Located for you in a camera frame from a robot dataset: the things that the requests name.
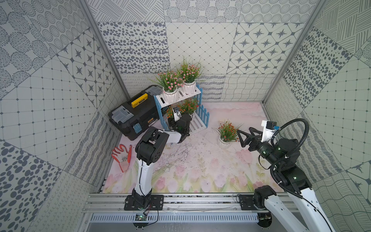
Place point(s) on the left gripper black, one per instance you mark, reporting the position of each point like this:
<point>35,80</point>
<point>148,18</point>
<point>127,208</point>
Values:
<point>179,124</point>

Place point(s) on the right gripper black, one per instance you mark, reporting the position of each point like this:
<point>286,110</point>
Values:
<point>256,140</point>

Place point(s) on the red flower pot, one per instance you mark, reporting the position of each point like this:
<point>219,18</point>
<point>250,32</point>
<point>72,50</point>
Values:
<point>227,134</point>
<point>189,106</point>

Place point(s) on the pink flower pot back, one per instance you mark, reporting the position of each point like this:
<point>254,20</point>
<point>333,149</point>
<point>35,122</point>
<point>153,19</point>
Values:
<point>171,82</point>

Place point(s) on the pink flower pot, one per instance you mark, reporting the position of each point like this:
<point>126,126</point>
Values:
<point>189,72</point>
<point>171,82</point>

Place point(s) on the pink flower pot front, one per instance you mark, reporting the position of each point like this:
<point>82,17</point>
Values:
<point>189,72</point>

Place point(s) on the orange flower pot front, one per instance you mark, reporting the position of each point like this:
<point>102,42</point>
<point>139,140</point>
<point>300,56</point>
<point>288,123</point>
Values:
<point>170,114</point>

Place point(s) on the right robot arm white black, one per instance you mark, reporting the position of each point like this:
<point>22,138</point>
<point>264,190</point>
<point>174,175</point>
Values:
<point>287,175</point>

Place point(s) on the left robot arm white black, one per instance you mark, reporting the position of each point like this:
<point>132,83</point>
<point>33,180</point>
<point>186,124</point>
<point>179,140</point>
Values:
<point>149,150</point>

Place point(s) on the blue white two-tier rack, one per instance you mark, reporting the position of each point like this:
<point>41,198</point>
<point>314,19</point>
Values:
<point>200,119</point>

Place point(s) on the floral pink table mat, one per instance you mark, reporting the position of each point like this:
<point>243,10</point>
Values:
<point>201,164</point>

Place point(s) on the red white glove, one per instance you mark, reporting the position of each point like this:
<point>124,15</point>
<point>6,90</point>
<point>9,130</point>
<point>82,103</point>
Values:
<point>122,155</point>

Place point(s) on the black toolbox yellow handle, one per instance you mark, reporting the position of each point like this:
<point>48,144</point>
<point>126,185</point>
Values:
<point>135,116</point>

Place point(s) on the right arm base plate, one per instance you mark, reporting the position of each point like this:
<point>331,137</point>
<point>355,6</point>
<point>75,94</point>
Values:
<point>247,202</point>

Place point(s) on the aluminium mounting rail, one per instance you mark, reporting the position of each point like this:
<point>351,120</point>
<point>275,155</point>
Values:
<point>173,202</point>

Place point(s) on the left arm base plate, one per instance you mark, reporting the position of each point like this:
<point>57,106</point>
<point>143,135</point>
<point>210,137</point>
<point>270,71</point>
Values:
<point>155,203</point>

